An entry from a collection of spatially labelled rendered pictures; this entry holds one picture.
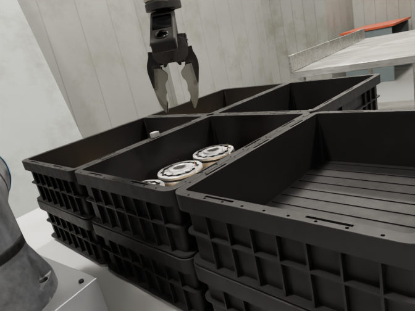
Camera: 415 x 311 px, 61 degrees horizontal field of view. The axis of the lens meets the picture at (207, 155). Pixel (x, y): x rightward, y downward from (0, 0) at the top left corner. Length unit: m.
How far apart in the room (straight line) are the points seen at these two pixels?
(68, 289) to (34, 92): 2.63
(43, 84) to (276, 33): 4.73
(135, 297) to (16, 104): 2.50
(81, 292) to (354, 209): 0.42
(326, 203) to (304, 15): 6.19
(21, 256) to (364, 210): 0.50
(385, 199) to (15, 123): 2.72
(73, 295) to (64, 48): 3.43
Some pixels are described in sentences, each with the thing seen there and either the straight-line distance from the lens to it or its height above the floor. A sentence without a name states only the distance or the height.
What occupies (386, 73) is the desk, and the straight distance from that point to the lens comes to 6.32.
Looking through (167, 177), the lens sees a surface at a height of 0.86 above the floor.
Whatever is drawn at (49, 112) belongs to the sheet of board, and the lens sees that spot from 3.13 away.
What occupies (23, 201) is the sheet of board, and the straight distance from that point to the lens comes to 2.91.
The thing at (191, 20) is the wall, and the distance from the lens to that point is 5.27.
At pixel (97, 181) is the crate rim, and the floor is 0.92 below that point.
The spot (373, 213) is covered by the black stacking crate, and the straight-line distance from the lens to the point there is 0.56.
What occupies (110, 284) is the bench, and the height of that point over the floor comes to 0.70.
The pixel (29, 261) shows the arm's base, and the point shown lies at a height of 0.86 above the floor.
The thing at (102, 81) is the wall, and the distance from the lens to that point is 4.06.
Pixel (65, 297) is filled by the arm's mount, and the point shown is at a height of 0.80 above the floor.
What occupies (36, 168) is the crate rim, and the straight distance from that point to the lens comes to 0.91.
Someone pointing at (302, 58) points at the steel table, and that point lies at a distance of 2.35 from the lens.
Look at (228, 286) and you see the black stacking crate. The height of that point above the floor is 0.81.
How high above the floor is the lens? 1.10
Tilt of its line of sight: 17 degrees down
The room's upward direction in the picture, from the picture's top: 13 degrees counter-clockwise
